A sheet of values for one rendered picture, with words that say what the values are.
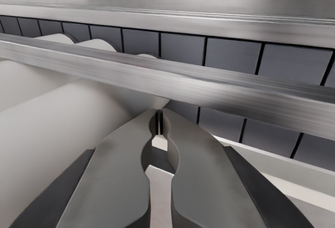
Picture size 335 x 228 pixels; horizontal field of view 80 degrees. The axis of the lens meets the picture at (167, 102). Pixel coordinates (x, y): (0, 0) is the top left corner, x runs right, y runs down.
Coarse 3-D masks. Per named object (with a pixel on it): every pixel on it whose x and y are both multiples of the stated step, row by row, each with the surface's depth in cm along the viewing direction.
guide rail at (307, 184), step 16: (160, 144) 16; (224, 144) 15; (256, 160) 14; (272, 160) 14; (272, 176) 13; (288, 176) 13; (304, 176) 13; (320, 176) 13; (288, 192) 13; (304, 192) 12; (320, 192) 12
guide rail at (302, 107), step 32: (32, 64) 12; (64, 64) 10; (96, 64) 9; (128, 64) 8; (160, 64) 8; (192, 64) 8; (160, 96) 8; (192, 96) 8; (224, 96) 7; (256, 96) 6; (288, 96) 6; (320, 96) 6; (288, 128) 6; (320, 128) 6
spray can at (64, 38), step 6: (42, 36) 19; (48, 36) 19; (54, 36) 20; (60, 36) 20; (66, 36) 20; (72, 36) 21; (60, 42) 19; (66, 42) 20; (72, 42) 20; (78, 42) 21; (0, 60) 15
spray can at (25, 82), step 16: (96, 48) 17; (112, 48) 18; (0, 64) 12; (16, 64) 12; (0, 80) 11; (16, 80) 12; (32, 80) 12; (48, 80) 13; (64, 80) 14; (0, 96) 11; (16, 96) 11; (32, 96) 12
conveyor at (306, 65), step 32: (0, 32) 26; (32, 32) 23; (64, 32) 21; (96, 32) 19; (128, 32) 17; (160, 32) 16; (224, 64) 15; (256, 64) 14; (288, 64) 13; (320, 64) 12; (224, 128) 17; (256, 128) 16; (320, 160) 14
